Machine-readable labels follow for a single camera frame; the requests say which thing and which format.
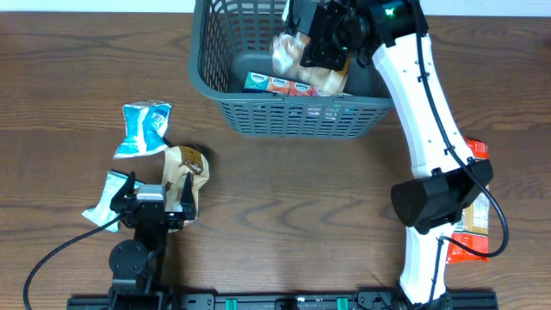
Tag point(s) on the tan brown snack bag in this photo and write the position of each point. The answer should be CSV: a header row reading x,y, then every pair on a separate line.
x,y
178,162

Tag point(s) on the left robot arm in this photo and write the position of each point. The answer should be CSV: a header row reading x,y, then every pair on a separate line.
x,y
137,263

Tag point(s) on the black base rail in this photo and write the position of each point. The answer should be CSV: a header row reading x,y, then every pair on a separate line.
x,y
361,300

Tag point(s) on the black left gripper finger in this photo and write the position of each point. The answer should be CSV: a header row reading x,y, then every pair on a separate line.
x,y
187,201
124,199

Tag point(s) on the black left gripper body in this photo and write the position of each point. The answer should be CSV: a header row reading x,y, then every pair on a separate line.
x,y
173,220

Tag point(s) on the beige brown cookie bag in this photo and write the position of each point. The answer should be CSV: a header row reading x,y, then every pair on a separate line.
x,y
286,53

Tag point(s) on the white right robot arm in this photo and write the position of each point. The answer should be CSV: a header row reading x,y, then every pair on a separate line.
x,y
447,178

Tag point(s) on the colourful tissue multipack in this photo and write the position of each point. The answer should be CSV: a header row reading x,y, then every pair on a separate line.
x,y
265,117

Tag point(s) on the blue white snack bag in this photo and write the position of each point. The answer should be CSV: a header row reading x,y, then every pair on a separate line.
x,y
146,124

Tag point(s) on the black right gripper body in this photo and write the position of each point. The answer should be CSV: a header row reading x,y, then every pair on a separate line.
x,y
339,41

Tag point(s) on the grey plastic basket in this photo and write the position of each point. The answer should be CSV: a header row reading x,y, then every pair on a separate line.
x,y
231,38

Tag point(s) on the teal white snack packet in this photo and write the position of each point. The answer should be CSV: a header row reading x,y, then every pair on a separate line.
x,y
101,214

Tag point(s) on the orange pasta packet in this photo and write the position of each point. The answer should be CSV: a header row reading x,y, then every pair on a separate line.
x,y
471,231

